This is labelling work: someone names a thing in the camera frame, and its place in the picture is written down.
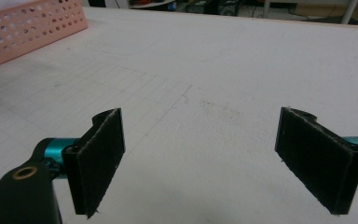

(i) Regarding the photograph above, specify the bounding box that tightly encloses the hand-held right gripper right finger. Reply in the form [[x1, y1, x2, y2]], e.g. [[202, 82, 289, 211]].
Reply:
[[274, 106, 358, 216]]

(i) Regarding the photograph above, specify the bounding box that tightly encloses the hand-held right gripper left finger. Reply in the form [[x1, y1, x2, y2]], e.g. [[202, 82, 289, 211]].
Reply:
[[62, 107, 126, 218]]

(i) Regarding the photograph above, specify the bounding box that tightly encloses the pink perforated plastic basket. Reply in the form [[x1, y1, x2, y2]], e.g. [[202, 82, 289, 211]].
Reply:
[[0, 0, 89, 73]]

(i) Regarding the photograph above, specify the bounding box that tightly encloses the white grid mat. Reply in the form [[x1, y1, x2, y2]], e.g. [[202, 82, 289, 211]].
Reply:
[[0, 7, 358, 224]]

